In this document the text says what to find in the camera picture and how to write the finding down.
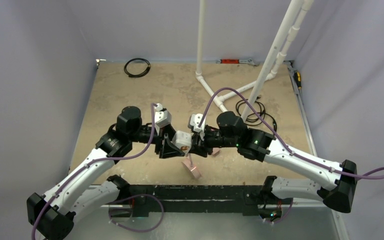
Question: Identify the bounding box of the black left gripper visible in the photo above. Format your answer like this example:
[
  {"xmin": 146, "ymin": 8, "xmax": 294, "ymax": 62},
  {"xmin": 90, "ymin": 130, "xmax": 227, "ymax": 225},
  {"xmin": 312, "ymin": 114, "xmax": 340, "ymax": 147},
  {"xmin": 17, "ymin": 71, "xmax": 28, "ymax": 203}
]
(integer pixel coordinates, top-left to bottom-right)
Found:
[{"xmin": 129, "ymin": 122, "xmax": 185, "ymax": 157}]

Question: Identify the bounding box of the small pink brown plug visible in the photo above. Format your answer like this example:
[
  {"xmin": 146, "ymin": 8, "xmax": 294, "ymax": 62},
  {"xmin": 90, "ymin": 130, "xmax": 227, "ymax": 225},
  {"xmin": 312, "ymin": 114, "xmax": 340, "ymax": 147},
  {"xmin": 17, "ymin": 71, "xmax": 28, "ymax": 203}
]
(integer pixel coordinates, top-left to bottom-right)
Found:
[{"xmin": 211, "ymin": 148, "xmax": 220, "ymax": 157}]

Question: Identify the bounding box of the white cube power socket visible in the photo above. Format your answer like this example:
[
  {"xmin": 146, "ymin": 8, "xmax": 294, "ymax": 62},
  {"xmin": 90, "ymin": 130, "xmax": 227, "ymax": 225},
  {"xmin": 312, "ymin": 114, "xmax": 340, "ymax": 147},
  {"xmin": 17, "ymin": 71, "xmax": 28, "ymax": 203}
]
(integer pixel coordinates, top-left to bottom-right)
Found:
[{"xmin": 171, "ymin": 130, "xmax": 192, "ymax": 155}]

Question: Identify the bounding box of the pink round socket with cord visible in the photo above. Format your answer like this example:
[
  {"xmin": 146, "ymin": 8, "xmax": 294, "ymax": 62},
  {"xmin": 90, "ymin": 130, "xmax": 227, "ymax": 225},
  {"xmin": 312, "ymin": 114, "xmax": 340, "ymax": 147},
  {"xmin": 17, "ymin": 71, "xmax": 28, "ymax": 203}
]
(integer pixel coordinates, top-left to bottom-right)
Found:
[{"xmin": 182, "ymin": 154, "xmax": 202, "ymax": 180}]

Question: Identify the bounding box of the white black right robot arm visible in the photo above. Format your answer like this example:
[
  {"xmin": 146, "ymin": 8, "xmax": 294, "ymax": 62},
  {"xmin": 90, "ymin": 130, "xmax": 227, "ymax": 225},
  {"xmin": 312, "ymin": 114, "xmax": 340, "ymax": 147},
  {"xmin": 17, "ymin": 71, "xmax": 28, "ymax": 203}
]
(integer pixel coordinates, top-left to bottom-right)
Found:
[{"xmin": 188, "ymin": 111, "xmax": 357, "ymax": 213}]

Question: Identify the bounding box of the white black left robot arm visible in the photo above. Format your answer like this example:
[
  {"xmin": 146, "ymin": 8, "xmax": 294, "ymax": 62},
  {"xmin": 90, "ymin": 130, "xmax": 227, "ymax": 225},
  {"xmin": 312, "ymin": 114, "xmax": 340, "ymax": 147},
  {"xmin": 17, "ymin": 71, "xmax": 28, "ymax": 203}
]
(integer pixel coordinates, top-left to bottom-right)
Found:
[{"xmin": 26, "ymin": 103, "xmax": 176, "ymax": 240}]

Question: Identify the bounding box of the yellow black screwdriver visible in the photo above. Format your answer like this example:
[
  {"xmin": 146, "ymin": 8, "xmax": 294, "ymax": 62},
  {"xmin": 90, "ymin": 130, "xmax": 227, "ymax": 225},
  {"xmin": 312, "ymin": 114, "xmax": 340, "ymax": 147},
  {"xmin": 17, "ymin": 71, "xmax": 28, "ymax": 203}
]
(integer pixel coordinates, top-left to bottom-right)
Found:
[{"xmin": 293, "ymin": 71, "xmax": 302, "ymax": 90}]

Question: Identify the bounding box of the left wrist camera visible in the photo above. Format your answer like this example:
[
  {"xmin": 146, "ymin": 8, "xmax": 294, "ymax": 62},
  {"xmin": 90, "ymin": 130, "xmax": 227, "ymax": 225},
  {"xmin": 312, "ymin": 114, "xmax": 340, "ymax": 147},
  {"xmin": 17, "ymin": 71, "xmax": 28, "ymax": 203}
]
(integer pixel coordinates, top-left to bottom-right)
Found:
[{"xmin": 153, "ymin": 103, "xmax": 172, "ymax": 134}]

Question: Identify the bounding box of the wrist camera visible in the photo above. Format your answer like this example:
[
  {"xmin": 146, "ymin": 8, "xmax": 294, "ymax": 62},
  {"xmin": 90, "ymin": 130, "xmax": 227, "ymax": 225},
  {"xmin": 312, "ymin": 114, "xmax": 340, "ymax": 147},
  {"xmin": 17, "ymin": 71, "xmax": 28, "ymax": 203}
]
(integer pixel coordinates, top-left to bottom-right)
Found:
[
  {"xmin": 153, "ymin": 103, "xmax": 172, "ymax": 134},
  {"xmin": 187, "ymin": 113, "xmax": 206, "ymax": 140}
]

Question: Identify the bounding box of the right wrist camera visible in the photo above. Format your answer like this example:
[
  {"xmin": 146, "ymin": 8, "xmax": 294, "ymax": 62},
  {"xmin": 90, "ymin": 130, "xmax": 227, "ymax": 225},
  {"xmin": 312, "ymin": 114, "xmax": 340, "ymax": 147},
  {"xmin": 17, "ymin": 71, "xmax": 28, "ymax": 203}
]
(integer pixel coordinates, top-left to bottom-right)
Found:
[{"xmin": 187, "ymin": 113, "xmax": 206, "ymax": 140}]

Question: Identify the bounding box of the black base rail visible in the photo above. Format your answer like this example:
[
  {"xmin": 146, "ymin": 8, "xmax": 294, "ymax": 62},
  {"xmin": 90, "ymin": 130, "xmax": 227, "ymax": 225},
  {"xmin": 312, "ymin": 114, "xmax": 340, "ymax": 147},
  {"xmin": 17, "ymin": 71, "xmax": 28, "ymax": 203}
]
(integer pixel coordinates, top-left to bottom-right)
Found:
[{"xmin": 97, "ymin": 174, "xmax": 294, "ymax": 218}]

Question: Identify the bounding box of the large black coiled cable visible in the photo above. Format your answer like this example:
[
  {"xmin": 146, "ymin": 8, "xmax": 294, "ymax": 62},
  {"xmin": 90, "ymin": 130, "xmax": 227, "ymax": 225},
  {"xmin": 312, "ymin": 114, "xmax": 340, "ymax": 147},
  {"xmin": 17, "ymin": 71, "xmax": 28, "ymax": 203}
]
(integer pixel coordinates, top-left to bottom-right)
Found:
[{"xmin": 235, "ymin": 96, "xmax": 278, "ymax": 133}]

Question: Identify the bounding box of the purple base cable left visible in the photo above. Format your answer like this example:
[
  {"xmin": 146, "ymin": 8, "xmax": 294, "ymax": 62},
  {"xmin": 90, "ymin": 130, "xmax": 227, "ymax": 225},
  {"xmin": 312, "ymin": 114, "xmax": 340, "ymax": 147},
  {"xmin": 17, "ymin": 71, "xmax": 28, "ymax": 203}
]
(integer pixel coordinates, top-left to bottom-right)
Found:
[{"xmin": 108, "ymin": 194, "xmax": 164, "ymax": 233}]

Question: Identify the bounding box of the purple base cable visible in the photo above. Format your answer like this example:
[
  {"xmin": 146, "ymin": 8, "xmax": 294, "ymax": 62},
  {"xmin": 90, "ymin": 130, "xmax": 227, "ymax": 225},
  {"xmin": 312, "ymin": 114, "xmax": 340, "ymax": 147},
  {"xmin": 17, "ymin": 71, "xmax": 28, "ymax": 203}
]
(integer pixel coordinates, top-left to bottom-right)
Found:
[
  {"xmin": 260, "ymin": 200, "xmax": 296, "ymax": 226},
  {"xmin": 108, "ymin": 194, "xmax": 164, "ymax": 233}
]

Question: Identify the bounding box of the small black coiled cable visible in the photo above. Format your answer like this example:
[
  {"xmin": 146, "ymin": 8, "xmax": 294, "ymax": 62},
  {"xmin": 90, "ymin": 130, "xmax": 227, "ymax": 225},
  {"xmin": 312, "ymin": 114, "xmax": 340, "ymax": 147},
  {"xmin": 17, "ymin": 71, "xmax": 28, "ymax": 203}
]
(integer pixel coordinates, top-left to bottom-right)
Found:
[{"xmin": 123, "ymin": 57, "xmax": 151, "ymax": 79}]

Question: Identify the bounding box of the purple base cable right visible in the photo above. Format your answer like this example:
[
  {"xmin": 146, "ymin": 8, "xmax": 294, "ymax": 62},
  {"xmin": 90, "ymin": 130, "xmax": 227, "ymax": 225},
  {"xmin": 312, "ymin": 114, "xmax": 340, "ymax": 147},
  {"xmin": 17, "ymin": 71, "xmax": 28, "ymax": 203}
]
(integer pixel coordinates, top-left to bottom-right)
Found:
[{"xmin": 260, "ymin": 200, "xmax": 296, "ymax": 226}]

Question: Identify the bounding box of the red handled adjustable wrench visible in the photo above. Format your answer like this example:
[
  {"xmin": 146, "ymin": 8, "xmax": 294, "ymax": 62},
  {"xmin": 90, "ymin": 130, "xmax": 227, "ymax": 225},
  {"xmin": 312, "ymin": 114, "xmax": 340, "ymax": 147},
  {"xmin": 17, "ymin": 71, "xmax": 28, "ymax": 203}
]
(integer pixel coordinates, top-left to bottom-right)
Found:
[{"xmin": 216, "ymin": 58, "xmax": 259, "ymax": 67}]

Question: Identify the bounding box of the white PVC pipe frame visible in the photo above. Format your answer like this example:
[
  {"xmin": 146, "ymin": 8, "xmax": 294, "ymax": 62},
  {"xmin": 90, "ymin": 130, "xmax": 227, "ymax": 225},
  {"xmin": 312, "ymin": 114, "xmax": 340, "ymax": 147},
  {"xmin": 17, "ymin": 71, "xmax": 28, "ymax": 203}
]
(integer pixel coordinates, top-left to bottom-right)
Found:
[{"xmin": 195, "ymin": 0, "xmax": 314, "ymax": 112}]

